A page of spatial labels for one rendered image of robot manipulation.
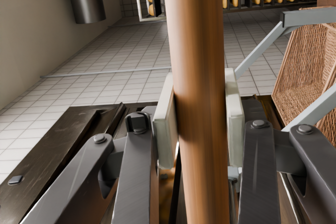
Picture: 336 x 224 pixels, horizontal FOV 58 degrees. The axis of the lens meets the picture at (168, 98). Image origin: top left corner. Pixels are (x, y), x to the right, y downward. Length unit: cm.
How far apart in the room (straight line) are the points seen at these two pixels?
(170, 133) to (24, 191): 129
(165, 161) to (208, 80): 5
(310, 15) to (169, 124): 91
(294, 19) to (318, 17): 7
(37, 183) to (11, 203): 13
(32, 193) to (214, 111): 126
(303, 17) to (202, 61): 88
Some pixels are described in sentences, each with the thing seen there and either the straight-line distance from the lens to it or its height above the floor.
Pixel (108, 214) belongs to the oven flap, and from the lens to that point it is 119.
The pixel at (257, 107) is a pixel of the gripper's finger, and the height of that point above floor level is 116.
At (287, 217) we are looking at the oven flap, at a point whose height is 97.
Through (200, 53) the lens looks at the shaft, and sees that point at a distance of 16.
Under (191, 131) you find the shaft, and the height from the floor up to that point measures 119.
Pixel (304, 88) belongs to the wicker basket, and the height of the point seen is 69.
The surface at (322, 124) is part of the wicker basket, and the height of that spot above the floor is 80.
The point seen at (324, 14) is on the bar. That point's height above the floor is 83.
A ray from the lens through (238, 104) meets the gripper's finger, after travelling 16.
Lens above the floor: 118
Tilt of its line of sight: 8 degrees up
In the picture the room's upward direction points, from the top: 93 degrees counter-clockwise
